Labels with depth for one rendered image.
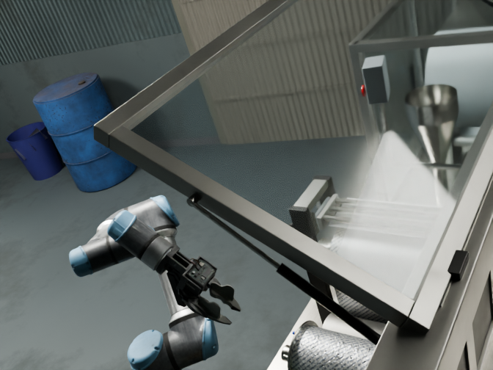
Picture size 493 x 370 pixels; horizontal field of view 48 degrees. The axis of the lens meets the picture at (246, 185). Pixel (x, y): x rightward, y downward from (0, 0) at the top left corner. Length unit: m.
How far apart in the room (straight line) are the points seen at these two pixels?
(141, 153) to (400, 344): 0.44
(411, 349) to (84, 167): 4.64
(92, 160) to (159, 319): 2.06
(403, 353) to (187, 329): 1.01
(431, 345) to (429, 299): 0.07
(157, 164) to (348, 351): 0.62
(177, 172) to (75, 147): 4.36
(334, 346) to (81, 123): 4.08
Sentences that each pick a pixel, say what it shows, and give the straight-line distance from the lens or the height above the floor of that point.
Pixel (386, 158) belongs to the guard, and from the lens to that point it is 0.95.
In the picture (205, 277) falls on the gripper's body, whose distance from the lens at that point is 1.27.
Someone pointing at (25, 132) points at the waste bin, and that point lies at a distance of 6.29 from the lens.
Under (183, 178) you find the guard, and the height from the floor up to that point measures 1.87.
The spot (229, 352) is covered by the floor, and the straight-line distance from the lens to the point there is 3.15.
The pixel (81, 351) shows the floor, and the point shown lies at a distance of 3.65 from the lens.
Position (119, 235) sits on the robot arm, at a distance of 1.32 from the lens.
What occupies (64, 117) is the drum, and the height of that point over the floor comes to 0.77.
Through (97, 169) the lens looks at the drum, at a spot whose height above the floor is 0.22.
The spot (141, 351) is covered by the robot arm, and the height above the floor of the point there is 1.13.
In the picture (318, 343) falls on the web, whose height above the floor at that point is 1.31.
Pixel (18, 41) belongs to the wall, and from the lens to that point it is 6.09.
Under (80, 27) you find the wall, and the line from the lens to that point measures 5.52.
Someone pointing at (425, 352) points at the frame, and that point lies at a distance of 0.75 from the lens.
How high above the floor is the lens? 2.23
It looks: 30 degrees down
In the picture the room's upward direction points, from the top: 19 degrees counter-clockwise
